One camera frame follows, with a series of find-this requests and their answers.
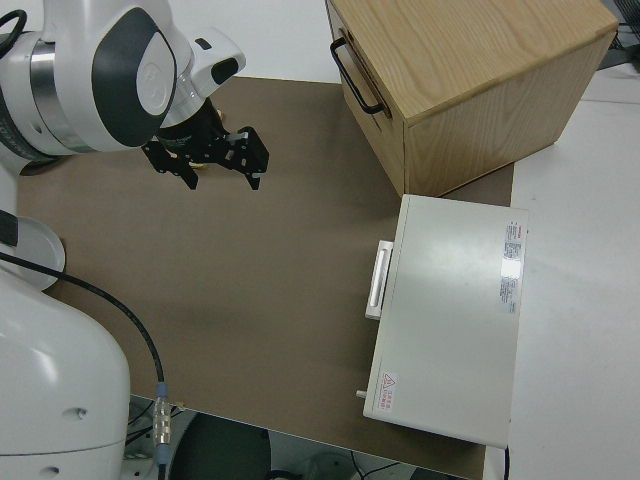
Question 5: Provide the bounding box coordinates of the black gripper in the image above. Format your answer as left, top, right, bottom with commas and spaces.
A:
141, 98, 271, 192

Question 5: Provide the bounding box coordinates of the brown table mat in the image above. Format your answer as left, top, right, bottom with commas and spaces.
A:
14, 76, 516, 474

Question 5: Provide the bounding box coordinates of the wooden drawer cabinet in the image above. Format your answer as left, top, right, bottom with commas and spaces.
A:
324, 0, 619, 199

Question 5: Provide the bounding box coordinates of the white metal appliance box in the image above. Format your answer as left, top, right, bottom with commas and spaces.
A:
353, 193, 530, 448

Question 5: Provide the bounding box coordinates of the red triangle warning sticker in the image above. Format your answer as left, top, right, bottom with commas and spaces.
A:
377, 371, 399, 408

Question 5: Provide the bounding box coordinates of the white printed label sticker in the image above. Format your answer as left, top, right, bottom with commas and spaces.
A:
494, 219, 529, 316

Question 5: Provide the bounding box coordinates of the black metal drawer handle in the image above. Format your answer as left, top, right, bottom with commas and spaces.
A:
329, 38, 387, 116

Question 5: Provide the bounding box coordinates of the black cable with metal connector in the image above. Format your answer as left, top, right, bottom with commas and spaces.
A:
0, 251, 174, 480

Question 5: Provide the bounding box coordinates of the white appliance door handle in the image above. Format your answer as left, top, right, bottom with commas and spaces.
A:
364, 240, 396, 321

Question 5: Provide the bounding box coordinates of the black strap on arm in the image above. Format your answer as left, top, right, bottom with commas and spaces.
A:
0, 209, 19, 247

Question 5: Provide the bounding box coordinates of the black looped cable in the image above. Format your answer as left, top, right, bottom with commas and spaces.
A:
0, 11, 29, 52

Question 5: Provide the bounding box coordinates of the black round pedestal base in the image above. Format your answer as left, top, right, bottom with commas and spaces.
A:
167, 413, 274, 480

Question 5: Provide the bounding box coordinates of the dark cable bundle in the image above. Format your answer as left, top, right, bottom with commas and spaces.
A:
605, 0, 640, 79

